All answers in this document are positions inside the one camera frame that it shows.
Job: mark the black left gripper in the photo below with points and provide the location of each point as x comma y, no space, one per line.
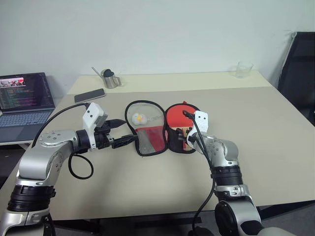
104,138

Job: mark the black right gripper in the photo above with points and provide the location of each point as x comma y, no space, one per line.
181,134

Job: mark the red table tennis paddle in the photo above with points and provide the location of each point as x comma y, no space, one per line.
176,115

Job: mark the red black paddle case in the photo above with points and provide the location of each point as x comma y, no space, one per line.
147,143

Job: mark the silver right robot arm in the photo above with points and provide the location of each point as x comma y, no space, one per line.
221,150

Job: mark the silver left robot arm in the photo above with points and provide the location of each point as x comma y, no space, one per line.
56,140

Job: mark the white and yellow ball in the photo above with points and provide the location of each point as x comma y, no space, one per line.
137,118

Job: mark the black smartphone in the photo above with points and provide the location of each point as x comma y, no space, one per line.
89,96

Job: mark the small stainless steel pitcher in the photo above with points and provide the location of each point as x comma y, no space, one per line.
112,79

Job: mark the clear glass beaker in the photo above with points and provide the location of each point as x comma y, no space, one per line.
243,73

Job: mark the grey open laptop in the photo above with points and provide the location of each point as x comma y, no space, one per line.
24,120

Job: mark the black chair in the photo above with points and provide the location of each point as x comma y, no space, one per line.
300,73

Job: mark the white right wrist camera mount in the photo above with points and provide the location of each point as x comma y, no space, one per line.
201,120

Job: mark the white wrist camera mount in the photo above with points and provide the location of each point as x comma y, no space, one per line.
92,114
201,120

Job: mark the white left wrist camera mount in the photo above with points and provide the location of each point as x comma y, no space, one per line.
92,114

